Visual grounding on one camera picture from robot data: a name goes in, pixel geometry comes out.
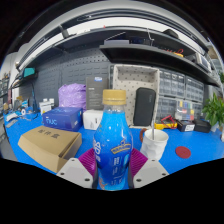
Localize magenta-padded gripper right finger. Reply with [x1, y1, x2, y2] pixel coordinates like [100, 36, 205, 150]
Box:
[129, 148, 170, 189]

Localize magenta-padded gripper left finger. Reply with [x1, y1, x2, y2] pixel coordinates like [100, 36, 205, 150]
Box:
[56, 148, 98, 190]

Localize blue drink bottle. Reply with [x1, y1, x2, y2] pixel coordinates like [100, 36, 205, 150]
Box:
[92, 88, 134, 192]

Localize white faceted cup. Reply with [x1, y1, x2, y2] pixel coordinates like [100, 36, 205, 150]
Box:
[139, 128, 170, 162]

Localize flat round red coaster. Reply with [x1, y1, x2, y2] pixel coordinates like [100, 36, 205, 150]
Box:
[175, 145, 192, 160]

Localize brown cardboard box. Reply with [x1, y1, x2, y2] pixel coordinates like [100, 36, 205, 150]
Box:
[17, 125, 83, 174]

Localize metal stirring spoon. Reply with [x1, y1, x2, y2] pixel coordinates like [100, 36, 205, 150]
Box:
[150, 118, 156, 141]

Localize yellow tool with red leads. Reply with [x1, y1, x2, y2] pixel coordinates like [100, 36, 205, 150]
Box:
[153, 114, 179, 131]

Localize blue carton box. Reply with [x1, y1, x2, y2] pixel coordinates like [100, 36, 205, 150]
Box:
[41, 106, 84, 132]

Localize white carton box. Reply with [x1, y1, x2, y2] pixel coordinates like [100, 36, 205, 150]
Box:
[82, 109, 104, 131]

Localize black box with white label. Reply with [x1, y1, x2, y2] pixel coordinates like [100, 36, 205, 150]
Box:
[175, 119, 196, 133]

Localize black zip case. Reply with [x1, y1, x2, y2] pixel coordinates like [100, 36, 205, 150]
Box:
[133, 87, 157, 127]

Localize flat black case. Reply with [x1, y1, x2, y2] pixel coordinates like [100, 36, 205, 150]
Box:
[193, 118, 212, 134]

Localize clear organizer box, coloured parts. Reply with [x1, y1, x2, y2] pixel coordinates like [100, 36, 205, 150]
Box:
[175, 99, 195, 122]

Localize small white bottles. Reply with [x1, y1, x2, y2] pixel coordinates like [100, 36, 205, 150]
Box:
[38, 97, 55, 115]

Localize purple plastic bag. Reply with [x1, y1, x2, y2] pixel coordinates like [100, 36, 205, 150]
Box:
[57, 83, 88, 111]

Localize dark grey upright carton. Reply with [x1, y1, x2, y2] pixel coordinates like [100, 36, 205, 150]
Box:
[85, 76, 111, 111]

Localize green potted plant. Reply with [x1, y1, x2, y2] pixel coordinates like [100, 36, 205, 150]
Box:
[201, 93, 224, 131]

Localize grey small-parts drawer cabinet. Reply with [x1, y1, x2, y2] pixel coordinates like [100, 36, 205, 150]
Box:
[159, 68, 186, 121]
[184, 75, 205, 121]

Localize white perforated tray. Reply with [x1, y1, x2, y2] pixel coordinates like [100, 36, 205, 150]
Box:
[111, 64, 161, 129]

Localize teal bin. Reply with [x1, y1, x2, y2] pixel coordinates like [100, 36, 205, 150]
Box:
[22, 67, 36, 78]

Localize black wall shelf unit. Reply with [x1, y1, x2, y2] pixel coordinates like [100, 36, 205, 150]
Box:
[16, 26, 221, 89]

